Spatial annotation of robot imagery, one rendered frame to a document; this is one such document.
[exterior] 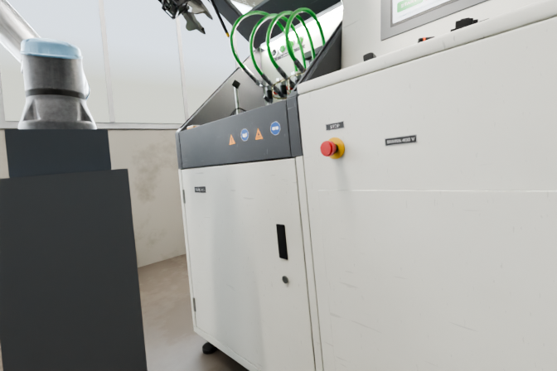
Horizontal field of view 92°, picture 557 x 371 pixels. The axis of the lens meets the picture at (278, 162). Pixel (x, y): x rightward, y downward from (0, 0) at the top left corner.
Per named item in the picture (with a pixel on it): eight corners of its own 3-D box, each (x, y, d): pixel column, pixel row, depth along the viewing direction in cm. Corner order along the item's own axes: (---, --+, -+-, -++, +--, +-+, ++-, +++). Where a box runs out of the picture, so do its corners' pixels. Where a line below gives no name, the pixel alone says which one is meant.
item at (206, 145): (181, 168, 116) (178, 132, 116) (191, 167, 120) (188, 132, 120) (291, 156, 74) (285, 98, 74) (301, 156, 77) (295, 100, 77)
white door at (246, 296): (194, 326, 117) (179, 170, 117) (199, 324, 119) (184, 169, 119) (317, 411, 73) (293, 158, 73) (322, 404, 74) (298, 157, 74)
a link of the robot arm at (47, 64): (16, 86, 59) (10, 25, 59) (33, 101, 71) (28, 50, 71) (83, 89, 65) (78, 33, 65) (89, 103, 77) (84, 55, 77)
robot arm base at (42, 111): (14, 129, 57) (10, 83, 57) (22, 138, 68) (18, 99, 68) (99, 129, 66) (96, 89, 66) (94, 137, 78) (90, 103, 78)
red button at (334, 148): (317, 161, 63) (315, 138, 63) (326, 160, 66) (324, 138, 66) (336, 159, 60) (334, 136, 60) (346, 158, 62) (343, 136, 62)
